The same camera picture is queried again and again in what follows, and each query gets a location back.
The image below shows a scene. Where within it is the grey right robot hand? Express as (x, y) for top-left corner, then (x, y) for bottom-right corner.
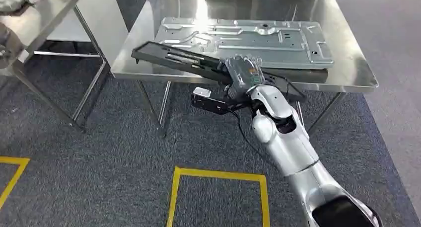
(219, 54), (266, 100)

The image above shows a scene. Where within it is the black plastic slotted panel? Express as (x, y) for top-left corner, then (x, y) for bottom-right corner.
(131, 41), (308, 104)

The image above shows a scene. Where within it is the grey stamped metal sheet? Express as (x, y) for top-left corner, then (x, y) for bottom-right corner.
(154, 16), (335, 71)

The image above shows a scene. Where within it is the steel work table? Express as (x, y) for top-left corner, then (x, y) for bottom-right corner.
(0, 0), (112, 134)
(110, 0), (379, 138)

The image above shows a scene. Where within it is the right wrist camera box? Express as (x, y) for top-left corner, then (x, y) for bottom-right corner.
(191, 86), (252, 116)

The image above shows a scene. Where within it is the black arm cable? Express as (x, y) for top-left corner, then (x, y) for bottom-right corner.
(229, 108), (274, 161)

